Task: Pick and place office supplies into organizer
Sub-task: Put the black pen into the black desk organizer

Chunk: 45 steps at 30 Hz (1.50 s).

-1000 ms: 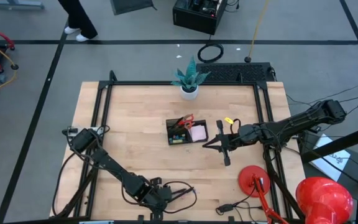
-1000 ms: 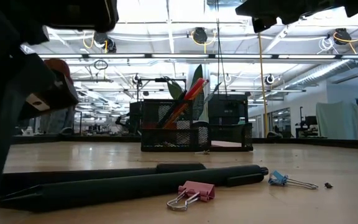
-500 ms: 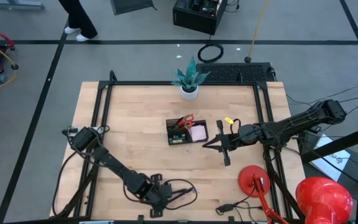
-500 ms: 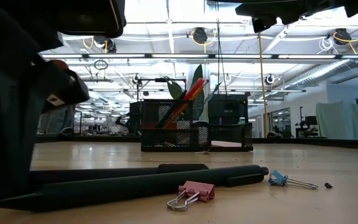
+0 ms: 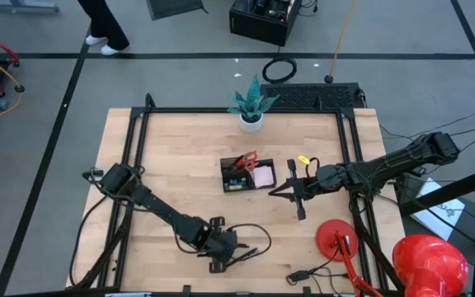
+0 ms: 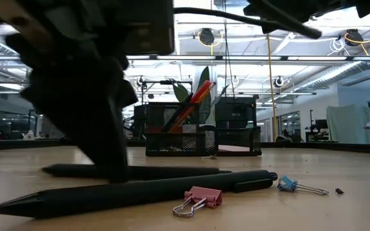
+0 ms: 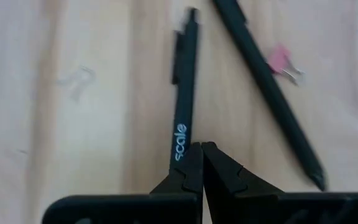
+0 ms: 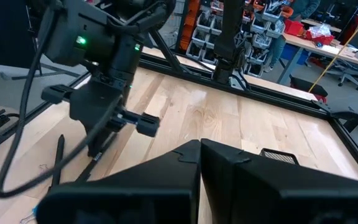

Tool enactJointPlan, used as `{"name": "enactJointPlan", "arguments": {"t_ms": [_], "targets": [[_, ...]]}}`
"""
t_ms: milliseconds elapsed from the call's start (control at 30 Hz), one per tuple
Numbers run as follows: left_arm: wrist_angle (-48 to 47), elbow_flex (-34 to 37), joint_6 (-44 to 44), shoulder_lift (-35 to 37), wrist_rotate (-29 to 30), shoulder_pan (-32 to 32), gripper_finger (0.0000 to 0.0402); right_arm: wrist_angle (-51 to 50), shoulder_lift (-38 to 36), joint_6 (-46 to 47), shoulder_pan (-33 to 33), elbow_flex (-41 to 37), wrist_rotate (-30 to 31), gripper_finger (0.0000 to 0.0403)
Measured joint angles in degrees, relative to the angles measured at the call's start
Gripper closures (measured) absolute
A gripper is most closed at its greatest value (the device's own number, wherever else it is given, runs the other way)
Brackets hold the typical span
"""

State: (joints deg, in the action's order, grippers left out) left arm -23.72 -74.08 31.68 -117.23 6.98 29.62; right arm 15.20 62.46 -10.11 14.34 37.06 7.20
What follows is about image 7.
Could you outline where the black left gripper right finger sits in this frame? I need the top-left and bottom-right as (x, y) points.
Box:
(202, 141), (358, 224)

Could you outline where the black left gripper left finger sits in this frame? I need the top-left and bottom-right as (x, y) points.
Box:
(42, 142), (204, 224)

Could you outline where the black pen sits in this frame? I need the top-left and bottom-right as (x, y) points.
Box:
(168, 7), (200, 170)
(212, 0), (328, 191)

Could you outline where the pink binder clip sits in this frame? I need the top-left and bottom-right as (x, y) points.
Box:
(267, 45), (306, 85)

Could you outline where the small wire paper clip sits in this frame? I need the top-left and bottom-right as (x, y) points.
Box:
(57, 65), (96, 101)

